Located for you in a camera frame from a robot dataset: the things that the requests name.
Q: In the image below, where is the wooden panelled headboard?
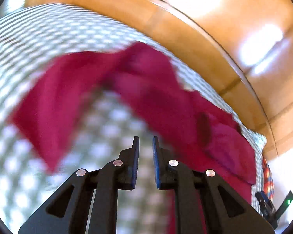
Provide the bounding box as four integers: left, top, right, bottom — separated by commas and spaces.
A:
25, 0, 293, 160

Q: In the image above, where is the multicolour plaid pillow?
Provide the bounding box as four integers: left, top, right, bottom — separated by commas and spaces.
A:
262, 157, 275, 201

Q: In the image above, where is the green white checkered bedsheet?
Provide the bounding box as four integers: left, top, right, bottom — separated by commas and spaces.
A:
0, 4, 266, 233

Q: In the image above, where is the dark red garment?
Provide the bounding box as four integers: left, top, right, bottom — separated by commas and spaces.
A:
11, 42, 256, 204

